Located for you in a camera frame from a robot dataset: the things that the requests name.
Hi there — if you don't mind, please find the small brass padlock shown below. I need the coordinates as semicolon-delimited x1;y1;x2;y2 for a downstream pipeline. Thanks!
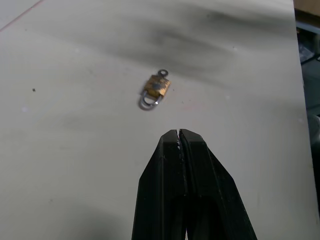
138;74;173;112

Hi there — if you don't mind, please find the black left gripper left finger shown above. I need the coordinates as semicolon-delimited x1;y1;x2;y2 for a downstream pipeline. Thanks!
131;128;188;240

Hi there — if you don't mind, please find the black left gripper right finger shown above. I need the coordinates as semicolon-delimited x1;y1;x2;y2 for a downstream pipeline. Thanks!
178;128;259;240

